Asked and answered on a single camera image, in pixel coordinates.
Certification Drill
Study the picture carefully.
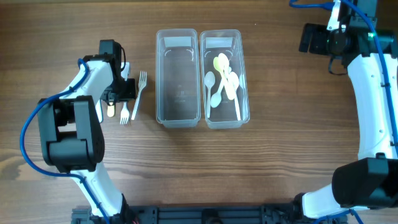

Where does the clear plastic container left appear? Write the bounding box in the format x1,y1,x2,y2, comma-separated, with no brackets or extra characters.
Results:
155,29,201,128

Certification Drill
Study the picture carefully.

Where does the white plastic fork rightmost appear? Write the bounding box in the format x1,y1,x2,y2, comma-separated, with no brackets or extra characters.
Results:
131,71,147,120

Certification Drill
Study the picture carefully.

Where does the clear plastic container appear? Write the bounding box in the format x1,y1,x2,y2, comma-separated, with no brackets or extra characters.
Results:
200,29,250,129
155,29,201,128

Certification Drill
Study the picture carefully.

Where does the white fork tines down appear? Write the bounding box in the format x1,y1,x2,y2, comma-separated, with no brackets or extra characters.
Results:
120,101,130,125

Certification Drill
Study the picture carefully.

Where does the right blue cable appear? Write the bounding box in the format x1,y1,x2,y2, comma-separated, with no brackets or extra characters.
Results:
289,0,398,224

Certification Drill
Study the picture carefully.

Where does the blue cable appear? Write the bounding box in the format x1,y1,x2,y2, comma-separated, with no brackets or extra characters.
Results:
289,0,398,224
19,58,111,224

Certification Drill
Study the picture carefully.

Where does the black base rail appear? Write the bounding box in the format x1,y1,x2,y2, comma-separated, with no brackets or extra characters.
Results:
70,200,348,224

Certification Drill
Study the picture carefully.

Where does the white plastic spoon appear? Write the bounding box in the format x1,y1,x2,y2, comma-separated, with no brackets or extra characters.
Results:
218,53,231,91
210,81,224,108
204,71,215,118
228,72,241,121

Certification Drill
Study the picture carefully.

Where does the clear plastic container right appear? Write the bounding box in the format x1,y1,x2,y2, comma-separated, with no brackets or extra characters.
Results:
200,29,250,129

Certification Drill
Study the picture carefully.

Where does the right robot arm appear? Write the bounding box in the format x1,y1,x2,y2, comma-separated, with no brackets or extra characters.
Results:
294,0,397,223

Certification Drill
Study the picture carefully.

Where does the yellow plastic fork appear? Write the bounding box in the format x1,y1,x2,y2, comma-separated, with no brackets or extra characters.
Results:
107,105,116,118

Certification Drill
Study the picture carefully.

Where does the left blue cable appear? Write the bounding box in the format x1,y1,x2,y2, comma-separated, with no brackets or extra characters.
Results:
19,58,111,224

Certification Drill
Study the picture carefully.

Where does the yellow plastic spoon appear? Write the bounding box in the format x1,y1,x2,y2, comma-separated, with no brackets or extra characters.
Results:
213,56,236,101

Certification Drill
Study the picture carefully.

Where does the light blue plastic fork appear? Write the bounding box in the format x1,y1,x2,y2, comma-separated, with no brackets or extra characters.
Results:
95,100,103,123

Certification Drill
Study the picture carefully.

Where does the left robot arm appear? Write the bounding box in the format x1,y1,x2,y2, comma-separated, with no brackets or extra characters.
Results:
38,39,136,223

